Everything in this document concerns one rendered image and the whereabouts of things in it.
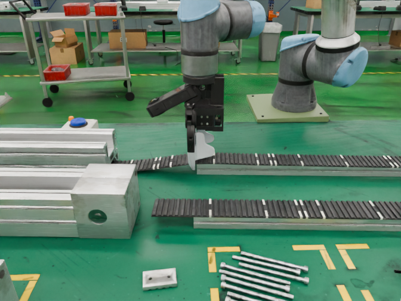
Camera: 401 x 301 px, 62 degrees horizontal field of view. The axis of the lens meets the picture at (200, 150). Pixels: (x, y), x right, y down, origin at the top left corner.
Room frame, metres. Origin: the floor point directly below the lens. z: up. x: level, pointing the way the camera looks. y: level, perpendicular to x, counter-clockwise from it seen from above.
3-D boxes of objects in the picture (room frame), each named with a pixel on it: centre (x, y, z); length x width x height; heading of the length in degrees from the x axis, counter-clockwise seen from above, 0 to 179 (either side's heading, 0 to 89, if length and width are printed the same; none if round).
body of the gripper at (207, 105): (0.69, -0.01, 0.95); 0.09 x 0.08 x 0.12; 89
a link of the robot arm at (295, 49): (1.09, -0.32, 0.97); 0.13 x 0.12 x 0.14; 37
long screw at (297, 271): (0.39, -0.10, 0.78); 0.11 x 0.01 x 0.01; 71
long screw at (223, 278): (0.34, -0.08, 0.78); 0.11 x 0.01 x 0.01; 71
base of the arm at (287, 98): (1.10, -0.32, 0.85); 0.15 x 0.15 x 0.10
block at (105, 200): (0.51, 0.17, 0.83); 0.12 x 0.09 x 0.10; 179
